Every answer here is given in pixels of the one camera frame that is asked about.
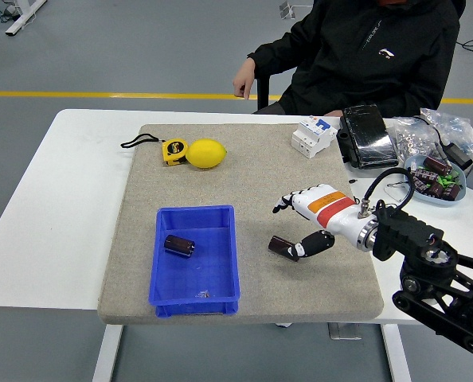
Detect person's right hand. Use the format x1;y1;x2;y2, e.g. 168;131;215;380
232;59;258;100

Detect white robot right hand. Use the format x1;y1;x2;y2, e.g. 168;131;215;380
272;183;371;263

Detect blue plastic box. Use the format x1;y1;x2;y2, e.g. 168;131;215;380
147;205;241;318

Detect black office chair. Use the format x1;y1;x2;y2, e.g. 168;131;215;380
247;59;272;109

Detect white circuit breaker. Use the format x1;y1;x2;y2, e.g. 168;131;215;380
291;115;339;159

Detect grey-brown fabric mat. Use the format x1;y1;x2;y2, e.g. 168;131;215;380
97;123;385;325

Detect black wrapped case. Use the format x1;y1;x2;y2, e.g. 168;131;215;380
335;103;400;170

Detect white floor stand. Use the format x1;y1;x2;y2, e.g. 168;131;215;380
279;0;315;20

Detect yellow lemon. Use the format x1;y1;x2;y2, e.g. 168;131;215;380
185;138;228;170

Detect yellow tape measure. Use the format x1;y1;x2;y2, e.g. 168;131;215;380
120;133;190;166

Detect clear bag of metal washers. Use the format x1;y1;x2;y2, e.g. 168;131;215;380
391;115;444;164

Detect light blue bowl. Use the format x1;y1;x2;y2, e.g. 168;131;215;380
403;154;468;208

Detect person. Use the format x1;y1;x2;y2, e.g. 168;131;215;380
232;0;463;119

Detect green plastic connector pieces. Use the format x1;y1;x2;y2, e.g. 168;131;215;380
438;170;463;188

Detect black power adapter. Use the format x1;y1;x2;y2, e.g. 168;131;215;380
411;115;473;172

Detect clear bag of blue parts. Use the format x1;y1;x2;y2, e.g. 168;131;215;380
419;107;473;160

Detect white table leg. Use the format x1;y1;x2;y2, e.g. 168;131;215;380
381;324;412;382
92;324;124;382

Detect grey metal table bracket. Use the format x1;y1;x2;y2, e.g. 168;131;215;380
326;322;363;341

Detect white desk frame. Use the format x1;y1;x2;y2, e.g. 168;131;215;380
5;0;49;37

